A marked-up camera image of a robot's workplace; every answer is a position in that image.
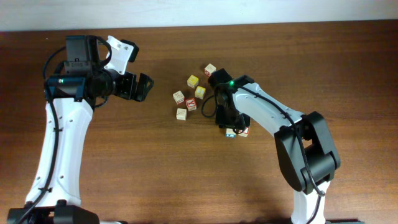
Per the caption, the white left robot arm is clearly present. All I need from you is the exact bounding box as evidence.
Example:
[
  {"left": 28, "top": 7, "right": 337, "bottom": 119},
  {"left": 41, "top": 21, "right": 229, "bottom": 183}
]
[{"left": 7, "top": 35, "right": 154, "bottom": 223}]

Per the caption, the wooden block red edge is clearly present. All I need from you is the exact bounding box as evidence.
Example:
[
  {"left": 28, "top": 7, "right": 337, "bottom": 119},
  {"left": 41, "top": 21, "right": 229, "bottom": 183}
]
[{"left": 238, "top": 127, "right": 250, "bottom": 137}]

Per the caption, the wooden block red plain top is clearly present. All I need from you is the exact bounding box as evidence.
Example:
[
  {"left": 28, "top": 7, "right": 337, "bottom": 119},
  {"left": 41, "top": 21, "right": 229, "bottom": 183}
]
[{"left": 172, "top": 90, "right": 185, "bottom": 105}]

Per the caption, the wooden block plain leaf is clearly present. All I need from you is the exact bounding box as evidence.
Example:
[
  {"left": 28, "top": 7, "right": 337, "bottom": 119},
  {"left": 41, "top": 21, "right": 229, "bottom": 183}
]
[{"left": 176, "top": 108, "right": 187, "bottom": 121}]

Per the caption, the wooden block red X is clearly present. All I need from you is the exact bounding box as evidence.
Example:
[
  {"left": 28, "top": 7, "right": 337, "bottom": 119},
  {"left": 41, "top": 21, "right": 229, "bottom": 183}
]
[{"left": 185, "top": 98, "right": 197, "bottom": 111}]

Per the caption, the wooden block blue I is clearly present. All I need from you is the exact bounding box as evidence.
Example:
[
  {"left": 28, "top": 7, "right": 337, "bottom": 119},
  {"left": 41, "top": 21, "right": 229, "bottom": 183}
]
[{"left": 225, "top": 128, "right": 236, "bottom": 138}]

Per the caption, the wooden block yellow far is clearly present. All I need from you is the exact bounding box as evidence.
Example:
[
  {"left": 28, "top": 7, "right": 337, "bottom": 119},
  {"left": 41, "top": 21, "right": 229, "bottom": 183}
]
[{"left": 187, "top": 75, "right": 199, "bottom": 88}]

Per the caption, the wooden block red far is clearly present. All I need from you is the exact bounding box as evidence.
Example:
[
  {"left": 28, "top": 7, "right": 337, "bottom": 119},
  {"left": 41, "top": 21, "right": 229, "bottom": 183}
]
[{"left": 204, "top": 63, "right": 216, "bottom": 77}]

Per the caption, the wooden block yellow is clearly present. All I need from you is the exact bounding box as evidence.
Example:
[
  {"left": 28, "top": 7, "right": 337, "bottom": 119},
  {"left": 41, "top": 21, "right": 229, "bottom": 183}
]
[
  {"left": 187, "top": 75, "right": 199, "bottom": 88},
  {"left": 195, "top": 86, "right": 206, "bottom": 100}
]

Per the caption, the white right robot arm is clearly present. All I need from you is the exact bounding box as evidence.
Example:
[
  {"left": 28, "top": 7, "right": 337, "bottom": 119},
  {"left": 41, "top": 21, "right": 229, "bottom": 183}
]
[{"left": 208, "top": 68, "right": 341, "bottom": 223}]

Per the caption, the wooden block yellow near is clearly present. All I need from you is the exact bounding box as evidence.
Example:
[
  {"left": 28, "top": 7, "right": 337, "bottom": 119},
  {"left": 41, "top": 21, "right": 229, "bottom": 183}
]
[{"left": 195, "top": 86, "right": 206, "bottom": 100}]

